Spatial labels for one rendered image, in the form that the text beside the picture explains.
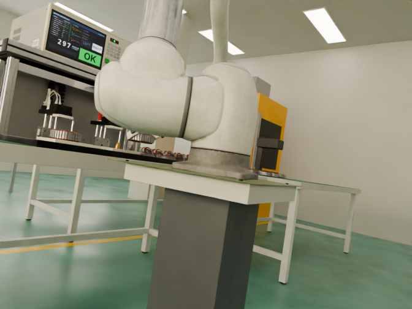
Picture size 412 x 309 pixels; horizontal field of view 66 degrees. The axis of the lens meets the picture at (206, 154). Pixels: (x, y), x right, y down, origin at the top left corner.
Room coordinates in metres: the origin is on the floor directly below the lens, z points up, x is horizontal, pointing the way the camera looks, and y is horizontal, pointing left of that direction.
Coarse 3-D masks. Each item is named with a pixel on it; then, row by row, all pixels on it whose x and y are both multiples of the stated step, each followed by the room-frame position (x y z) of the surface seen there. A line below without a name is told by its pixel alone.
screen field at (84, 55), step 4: (80, 48) 1.37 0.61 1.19; (80, 52) 1.37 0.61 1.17; (84, 52) 1.38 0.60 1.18; (88, 52) 1.40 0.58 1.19; (80, 56) 1.37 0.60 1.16; (84, 56) 1.39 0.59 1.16; (88, 56) 1.40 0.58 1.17; (92, 56) 1.41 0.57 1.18; (96, 56) 1.43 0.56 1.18; (100, 56) 1.44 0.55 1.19; (84, 60) 1.39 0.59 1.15; (88, 60) 1.40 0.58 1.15; (92, 60) 1.42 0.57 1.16; (96, 60) 1.43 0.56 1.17; (100, 60) 1.45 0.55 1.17; (96, 64) 1.44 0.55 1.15
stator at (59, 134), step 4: (52, 132) 1.19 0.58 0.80; (56, 132) 1.18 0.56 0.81; (60, 132) 1.18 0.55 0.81; (64, 132) 1.18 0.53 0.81; (68, 132) 1.19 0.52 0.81; (72, 132) 1.20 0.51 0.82; (76, 132) 1.21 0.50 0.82; (52, 136) 1.19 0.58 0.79; (56, 136) 1.18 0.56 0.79; (60, 136) 1.18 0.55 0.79; (64, 136) 1.19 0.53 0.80; (68, 136) 1.19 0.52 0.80; (72, 136) 1.20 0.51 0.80; (76, 136) 1.21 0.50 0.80; (80, 136) 1.24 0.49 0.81; (68, 140) 1.27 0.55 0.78; (72, 140) 1.20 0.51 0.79; (76, 140) 1.21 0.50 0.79; (80, 140) 1.25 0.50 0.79
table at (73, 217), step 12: (180, 156) 3.56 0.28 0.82; (36, 168) 3.02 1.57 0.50; (36, 180) 3.04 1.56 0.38; (84, 180) 2.57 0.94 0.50; (36, 192) 3.05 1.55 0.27; (36, 204) 2.94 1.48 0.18; (72, 204) 2.55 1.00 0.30; (60, 216) 2.66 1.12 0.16; (72, 216) 2.54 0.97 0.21; (72, 228) 2.54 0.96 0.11
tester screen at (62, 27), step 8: (56, 16) 1.27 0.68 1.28; (56, 24) 1.28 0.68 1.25; (64, 24) 1.30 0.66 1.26; (72, 24) 1.33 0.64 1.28; (56, 32) 1.28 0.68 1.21; (64, 32) 1.31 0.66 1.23; (72, 32) 1.33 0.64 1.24; (80, 32) 1.36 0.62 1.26; (88, 32) 1.39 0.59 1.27; (96, 32) 1.42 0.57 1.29; (48, 40) 1.26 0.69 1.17; (56, 40) 1.29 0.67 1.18; (64, 40) 1.31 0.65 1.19; (72, 40) 1.34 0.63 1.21; (80, 40) 1.36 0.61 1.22; (88, 40) 1.39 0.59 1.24; (96, 40) 1.42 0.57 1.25; (48, 48) 1.27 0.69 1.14; (72, 48) 1.34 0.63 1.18; (88, 48) 1.40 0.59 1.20; (72, 56) 1.35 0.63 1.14
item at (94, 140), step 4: (92, 136) 1.49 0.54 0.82; (92, 140) 1.48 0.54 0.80; (96, 140) 1.47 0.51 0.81; (100, 140) 1.49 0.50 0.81; (104, 140) 1.51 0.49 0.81; (108, 140) 1.52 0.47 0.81; (92, 144) 1.48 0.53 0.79; (96, 144) 1.48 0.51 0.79; (100, 144) 1.49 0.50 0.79; (104, 144) 1.51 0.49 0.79; (108, 144) 1.52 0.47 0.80
